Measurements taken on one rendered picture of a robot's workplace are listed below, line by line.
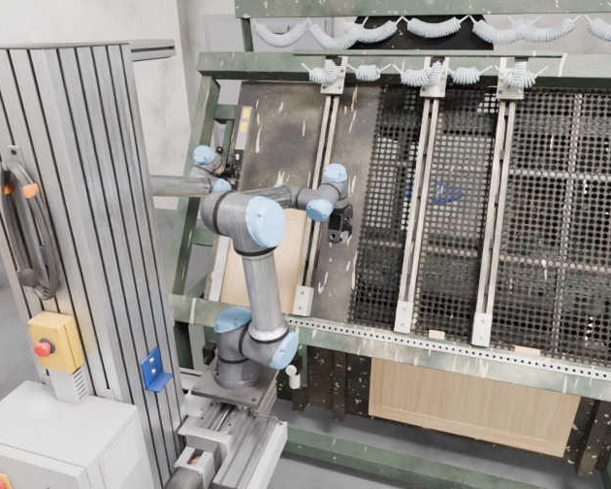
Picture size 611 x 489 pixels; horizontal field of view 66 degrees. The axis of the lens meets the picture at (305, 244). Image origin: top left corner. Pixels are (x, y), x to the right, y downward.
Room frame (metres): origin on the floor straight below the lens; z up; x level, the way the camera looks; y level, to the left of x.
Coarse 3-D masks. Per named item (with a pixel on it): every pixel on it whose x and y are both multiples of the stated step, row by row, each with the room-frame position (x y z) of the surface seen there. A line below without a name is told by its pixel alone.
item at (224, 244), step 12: (252, 108) 2.36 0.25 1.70; (252, 120) 2.35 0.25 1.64; (240, 132) 2.30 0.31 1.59; (240, 144) 2.27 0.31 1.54; (228, 240) 2.02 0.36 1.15; (228, 252) 2.00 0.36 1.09; (216, 264) 1.97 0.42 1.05; (216, 276) 1.94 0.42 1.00; (216, 288) 1.91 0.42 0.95; (216, 300) 1.88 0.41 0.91
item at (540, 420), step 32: (384, 384) 1.80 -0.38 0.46; (416, 384) 1.76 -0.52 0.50; (448, 384) 1.71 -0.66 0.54; (480, 384) 1.67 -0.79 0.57; (512, 384) 1.63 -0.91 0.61; (384, 416) 1.80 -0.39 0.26; (416, 416) 1.75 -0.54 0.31; (448, 416) 1.71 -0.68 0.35; (480, 416) 1.66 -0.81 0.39; (512, 416) 1.62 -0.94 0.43; (544, 416) 1.58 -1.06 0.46; (544, 448) 1.57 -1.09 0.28
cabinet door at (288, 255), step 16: (288, 224) 2.01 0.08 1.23; (304, 224) 1.99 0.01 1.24; (288, 240) 1.97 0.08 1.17; (304, 240) 1.95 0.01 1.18; (240, 256) 1.99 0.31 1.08; (288, 256) 1.93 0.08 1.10; (240, 272) 1.95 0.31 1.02; (288, 272) 1.89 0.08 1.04; (224, 288) 1.92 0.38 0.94; (240, 288) 1.90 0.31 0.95; (288, 288) 1.85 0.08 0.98; (240, 304) 1.86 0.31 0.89; (288, 304) 1.81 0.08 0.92
